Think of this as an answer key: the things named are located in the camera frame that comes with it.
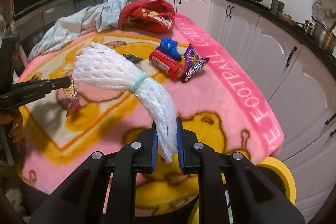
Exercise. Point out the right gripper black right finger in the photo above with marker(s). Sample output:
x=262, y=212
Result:
x=231, y=188

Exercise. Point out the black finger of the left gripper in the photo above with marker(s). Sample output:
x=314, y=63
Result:
x=26, y=92

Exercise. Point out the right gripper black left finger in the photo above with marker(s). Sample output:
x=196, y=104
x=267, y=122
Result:
x=102, y=188

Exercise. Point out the purple gold snack wrapper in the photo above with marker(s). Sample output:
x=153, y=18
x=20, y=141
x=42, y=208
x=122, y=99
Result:
x=71, y=94

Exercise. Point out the white foam fruit net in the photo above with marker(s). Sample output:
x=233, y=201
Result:
x=103, y=67

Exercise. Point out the yellow rimmed black trash bin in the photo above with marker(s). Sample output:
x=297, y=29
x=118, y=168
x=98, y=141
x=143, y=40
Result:
x=276, y=171

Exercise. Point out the person's left hand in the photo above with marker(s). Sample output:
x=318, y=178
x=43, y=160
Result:
x=15, y=119

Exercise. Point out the pink cartoon bear blanket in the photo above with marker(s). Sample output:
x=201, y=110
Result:
x=166, y=189

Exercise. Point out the light blue patterned cloth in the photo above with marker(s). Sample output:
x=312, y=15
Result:
x=67, y=29

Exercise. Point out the dark green wrapper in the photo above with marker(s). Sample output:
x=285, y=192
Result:
x=134, y=59

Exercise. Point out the red embroidered cloth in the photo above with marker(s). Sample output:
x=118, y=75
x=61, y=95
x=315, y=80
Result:
x=155, y=16

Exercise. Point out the blue crumpled wrapper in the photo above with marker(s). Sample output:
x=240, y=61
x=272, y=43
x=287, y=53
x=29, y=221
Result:
x=168, y=46

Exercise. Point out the red cylindrical can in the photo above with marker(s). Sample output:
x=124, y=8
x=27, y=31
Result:
x=167, y=64

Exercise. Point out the steel stock pot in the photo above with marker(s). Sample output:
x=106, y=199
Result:
x=321, y=35

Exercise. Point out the small steel cup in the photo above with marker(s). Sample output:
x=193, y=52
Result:
x=277, y=6

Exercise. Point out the hanging strainer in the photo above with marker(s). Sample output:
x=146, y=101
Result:
x=318, y=10

